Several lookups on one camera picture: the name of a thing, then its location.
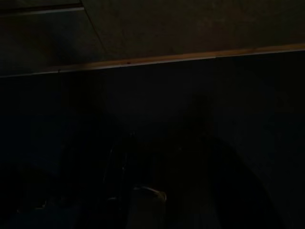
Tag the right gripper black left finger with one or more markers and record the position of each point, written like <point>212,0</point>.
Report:
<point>114,190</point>

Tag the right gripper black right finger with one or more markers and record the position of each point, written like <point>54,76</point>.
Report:
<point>238,190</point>

